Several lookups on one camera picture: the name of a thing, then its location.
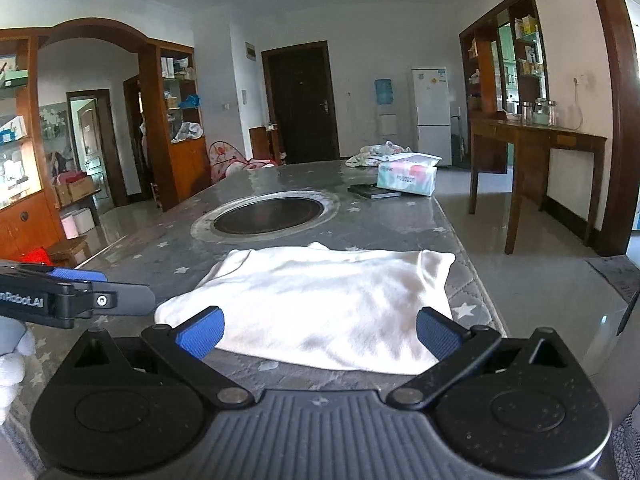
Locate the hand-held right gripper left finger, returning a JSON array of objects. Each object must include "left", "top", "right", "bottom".
[{"left": 65, "top": 305, "right": 256, "bottom": 411}]

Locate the brown inner door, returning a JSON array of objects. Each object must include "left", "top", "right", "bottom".
[{"left": 66, "top": 89, "right": 129, "bottom": 208}]

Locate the tissue pack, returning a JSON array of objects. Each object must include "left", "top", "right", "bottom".
[{"left": 376, "top": 152, "right": 442, "bottom": 197}]

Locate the white shirt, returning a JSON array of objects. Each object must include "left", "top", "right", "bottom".
[{"left": 154, "top": 241, "right": 457, "bottom": 376}]

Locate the small dark cabinet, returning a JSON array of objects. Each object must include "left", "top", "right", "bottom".
[{"left": 249, "top": 125, "right": 282, "bottom": 162}]

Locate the pink play tent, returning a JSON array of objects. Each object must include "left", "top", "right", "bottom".
[{"left": 207, "top": 140, "right": 277, "bottom": 186}]

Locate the black book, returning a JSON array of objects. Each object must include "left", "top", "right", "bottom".
[{"left": 347, "top": 183, "right": 402, "bottom": 200}]

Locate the white plastic bag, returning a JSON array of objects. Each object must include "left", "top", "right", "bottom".
[{"left": 171, "top": 121, "right": 204, "bottom": 143}]

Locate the wooden arched shelf unit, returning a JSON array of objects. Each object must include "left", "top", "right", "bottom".
[{"left": 0, "top": 17, "right": 211, "bottom": 262}]

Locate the red plastic stool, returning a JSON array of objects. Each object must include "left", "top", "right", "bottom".
[{"left": 17, "top": 246, "right": 54, "bottom": 266}]

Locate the round hot pot recess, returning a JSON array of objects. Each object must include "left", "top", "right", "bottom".
[{"left": 191, "top": 189, "right": 341, "bottom": 247}]

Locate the person's left hand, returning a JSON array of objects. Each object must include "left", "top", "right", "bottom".
[{"left": 0, "top": 320, "right": 37, "bottom": 423}]

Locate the wooden console table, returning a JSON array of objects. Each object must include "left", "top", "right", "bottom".
[{"left": 467, "top": 112, "right": 608, "bottom": 256}]

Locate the cardboard box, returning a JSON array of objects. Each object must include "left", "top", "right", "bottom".
[{"left": 55, "top": 175, "right": 97, "bottom": 207}]

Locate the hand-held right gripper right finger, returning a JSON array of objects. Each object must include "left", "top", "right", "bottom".
[{"left": 386, "top": 306, "right": 576, "bottom": 411}]

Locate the dark wooden door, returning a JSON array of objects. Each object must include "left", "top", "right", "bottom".
[{"left": 261, "top": 41, "right": 341, "bottom": 164}]

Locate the wooden wall display cabinet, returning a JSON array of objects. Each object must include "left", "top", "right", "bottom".
[{"left": 459, "top": 0, "right": 551, "bottom": 126}]

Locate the white refrigerator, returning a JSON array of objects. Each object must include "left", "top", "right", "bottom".
[{"left": 411, "top": 66, "right": 454, "bottom": 167}]

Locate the wooden stool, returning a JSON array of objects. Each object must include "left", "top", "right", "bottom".
[{"left": 44, "top": 236, "right": 92, "bottom": 268}]

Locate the grey floor mat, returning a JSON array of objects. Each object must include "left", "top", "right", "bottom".
[{"left": 585, "top": 254, "right": 640, "bottom": 307}]

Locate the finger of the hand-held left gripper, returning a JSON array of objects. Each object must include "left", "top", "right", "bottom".
[
  {"left": 49, "top": 268, "right": 109, "bottom": 285},
  {"left": 75, "top": 282, "right": 157, "bottom": 317}
]

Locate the water dispenser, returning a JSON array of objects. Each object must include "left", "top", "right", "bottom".
[{"left": 374, "top": 78, "right": 399, "bottom": 144}]

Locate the patterned cloth pile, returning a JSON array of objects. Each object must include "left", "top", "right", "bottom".
[{"left": 346, "top": 141, "right": 412, "bottom": 168}]

